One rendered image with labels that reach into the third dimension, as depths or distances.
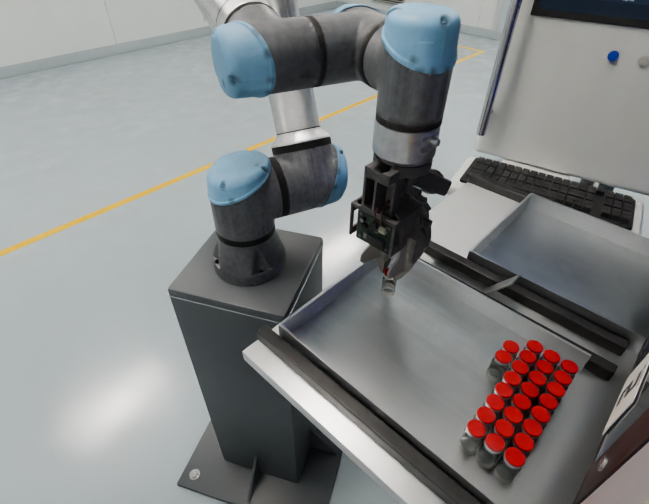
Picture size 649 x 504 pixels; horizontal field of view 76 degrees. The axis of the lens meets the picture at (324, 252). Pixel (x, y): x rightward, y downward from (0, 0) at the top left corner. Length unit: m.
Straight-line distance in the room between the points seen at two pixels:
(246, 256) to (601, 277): 0.63
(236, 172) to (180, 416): 1.08
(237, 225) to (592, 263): 0.64
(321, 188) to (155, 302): 1.35
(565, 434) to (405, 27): 0.50
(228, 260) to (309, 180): 0.22
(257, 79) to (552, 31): 0.89
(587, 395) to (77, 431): 1.51
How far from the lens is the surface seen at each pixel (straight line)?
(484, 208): 0.95
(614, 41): 1.23
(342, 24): 0.52
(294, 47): 0.49
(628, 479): 0.35
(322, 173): 0.79
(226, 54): 0.47
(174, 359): 1.78
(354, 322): 0.65
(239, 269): 0.83
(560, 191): 1.20
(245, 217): 0.76
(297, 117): 0.80
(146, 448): 1.62
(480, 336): 0.68
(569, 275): 0.84
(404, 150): 0.48
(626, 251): 0.96
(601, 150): 1.31
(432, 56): 0.45
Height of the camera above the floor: 1.38
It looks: 40 degrees down
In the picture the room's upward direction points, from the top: 1 degrees clockwise
